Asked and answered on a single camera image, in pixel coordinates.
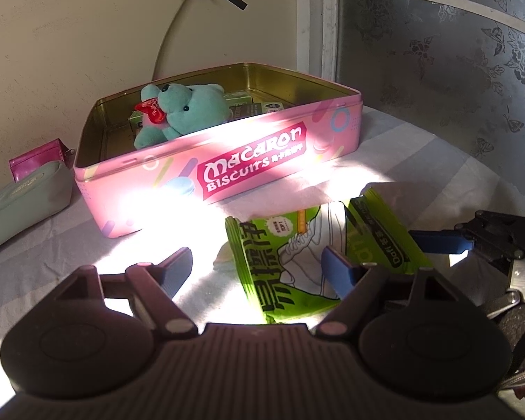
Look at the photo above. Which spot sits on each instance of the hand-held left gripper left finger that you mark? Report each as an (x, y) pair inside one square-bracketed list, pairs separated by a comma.
[(179, 267)]

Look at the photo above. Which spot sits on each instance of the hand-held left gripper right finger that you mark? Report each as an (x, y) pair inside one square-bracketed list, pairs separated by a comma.
[(339, 271)]

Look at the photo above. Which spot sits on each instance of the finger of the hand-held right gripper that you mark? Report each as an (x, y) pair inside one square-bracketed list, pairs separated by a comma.
[(442, 240)]

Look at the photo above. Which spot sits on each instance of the green wipe packet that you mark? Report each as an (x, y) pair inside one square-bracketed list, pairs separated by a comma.
[(284, 262)]

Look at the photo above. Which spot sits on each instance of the pink biscuit tin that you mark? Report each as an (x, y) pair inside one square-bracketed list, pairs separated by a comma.
[(245, 170)]

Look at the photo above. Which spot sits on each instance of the teal plush bear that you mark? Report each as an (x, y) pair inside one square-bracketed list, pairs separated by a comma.
[(188, 109)]

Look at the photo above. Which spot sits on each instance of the green medicine box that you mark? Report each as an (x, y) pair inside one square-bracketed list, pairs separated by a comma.
[(249, 105)]

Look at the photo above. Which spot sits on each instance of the patterned window pane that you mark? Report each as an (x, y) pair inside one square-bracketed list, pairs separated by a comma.
[(442, 74)]

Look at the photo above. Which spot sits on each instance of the teal pencil case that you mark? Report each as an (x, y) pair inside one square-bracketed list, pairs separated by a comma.
[(22, 205)]

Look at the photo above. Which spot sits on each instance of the magenta pouch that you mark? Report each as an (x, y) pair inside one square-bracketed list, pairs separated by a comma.
[(35, 159)]

